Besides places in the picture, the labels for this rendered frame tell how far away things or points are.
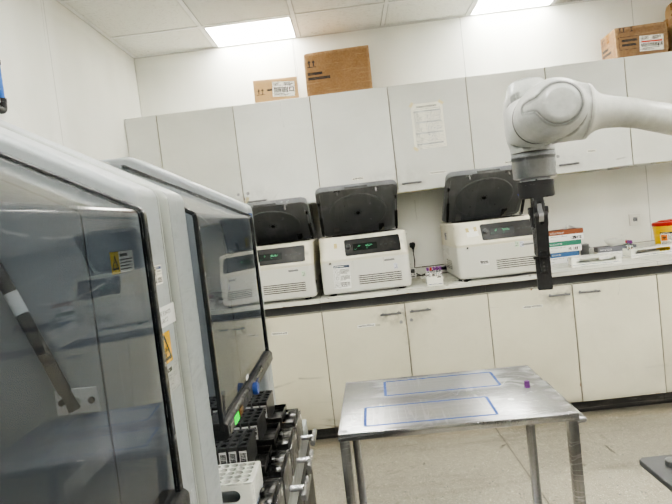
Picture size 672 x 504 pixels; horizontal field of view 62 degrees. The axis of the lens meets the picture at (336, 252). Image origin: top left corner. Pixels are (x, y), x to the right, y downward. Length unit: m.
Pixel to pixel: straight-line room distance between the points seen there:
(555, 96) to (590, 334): 2.82
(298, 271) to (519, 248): 1.36
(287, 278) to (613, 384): 2.11
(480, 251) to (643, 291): 1.02
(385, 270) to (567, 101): 2.50
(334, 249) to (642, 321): 1.93
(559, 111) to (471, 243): 2.49
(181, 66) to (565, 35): 2.74
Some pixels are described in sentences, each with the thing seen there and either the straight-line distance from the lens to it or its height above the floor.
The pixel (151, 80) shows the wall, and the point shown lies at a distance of 4.39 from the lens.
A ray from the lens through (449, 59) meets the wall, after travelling 4.25.
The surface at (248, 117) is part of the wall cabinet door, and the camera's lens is 3.81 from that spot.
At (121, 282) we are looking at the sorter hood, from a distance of 0.73.
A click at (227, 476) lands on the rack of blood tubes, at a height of 0.86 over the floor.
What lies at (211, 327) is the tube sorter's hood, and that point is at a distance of 1.09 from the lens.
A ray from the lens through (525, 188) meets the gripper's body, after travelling 1.24.
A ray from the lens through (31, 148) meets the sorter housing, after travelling 0.91.
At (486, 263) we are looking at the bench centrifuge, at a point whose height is 1.00.
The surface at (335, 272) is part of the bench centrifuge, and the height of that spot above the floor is 1.05.
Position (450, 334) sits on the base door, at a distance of 3.52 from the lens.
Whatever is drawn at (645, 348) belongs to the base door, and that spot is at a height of 0.37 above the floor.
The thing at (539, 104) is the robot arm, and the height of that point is 1.52.
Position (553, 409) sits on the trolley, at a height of 0.82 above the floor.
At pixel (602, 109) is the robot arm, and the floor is 1.50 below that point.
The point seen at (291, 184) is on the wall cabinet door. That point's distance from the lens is 3.72.
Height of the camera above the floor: 1.35
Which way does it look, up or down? 3 degrees down
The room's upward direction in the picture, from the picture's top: 7 degrees counter-clockwise
